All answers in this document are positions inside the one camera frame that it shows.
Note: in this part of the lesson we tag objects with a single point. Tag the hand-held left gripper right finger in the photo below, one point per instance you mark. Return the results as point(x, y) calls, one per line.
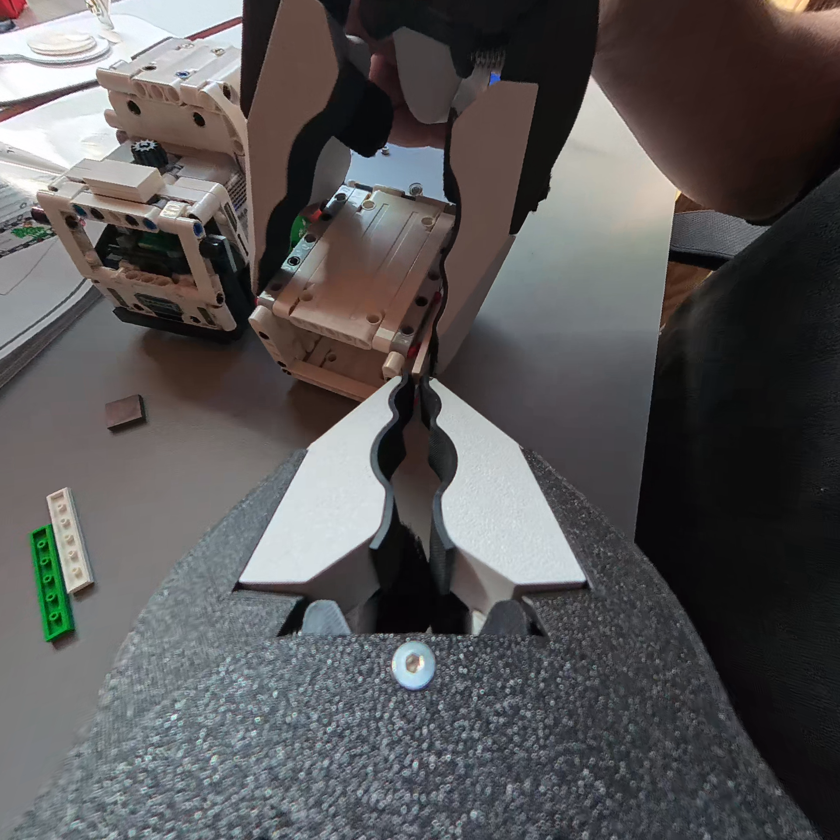
point(505, 525)

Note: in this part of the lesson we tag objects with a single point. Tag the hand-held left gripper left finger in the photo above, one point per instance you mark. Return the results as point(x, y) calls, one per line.
point(321, 518)

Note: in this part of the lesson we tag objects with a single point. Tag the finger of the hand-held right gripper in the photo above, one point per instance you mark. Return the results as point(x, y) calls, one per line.
point(275, 131)
point(492, 164)

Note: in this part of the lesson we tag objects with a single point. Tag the white lego garbage container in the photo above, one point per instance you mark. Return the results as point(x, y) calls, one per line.
point(354, 262)

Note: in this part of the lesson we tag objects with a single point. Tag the white lego plate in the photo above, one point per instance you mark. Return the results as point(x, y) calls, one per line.
point(71, 541)

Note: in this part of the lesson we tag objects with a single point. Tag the green lego plate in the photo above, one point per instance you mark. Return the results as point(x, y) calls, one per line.
point(52, 584)

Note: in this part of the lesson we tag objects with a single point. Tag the person's right forearm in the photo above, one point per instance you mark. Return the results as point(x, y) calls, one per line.
point(722, 98)

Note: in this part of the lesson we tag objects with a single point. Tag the white green lego truck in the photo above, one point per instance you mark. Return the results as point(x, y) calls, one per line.
point(118, 184)

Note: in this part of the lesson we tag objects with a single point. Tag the small dark lego tile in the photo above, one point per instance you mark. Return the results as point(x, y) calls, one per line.
point(126, 412)

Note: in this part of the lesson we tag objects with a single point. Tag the lego instruction booklet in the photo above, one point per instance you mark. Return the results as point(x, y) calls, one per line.
point(33, 302)

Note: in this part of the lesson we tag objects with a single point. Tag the person's right hand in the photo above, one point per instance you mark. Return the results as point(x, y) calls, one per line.
point(420, 136)

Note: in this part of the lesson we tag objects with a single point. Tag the black office chair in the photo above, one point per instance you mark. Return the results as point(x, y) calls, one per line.
point(709, 239)

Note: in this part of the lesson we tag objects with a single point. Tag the white round plate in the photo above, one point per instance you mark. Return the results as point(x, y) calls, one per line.
point(65, 44)

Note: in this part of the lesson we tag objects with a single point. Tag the person's dark clothing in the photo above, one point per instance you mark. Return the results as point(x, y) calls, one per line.
point(754, 459)

